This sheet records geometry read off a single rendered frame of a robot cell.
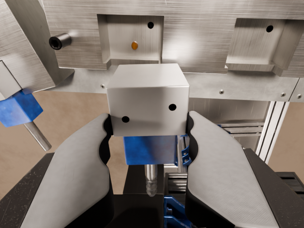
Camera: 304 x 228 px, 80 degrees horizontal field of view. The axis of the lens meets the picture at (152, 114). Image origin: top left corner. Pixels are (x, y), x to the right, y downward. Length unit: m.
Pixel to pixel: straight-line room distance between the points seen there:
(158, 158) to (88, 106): 1.18
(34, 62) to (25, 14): 0.05
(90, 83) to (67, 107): 1.10
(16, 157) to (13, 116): 1.71
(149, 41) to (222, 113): 0.88
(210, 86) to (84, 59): 0.18
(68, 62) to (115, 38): 0.05
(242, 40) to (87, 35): 0.14
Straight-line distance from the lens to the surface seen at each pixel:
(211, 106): 1.00
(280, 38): 0.22
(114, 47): 0.20
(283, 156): 1.73
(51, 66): 0.26
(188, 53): 0.17
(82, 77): 0.29
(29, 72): 0.26
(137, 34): 0.19
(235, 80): 0.29
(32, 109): 0.28
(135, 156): 0.15
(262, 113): 1.11
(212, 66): 0.17
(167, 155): 0.15
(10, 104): 0.28
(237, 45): 0.20
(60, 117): 1.47
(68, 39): 0.18
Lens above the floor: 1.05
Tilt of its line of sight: 57 degrees down
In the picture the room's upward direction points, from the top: 173 degrees counter-clockwise
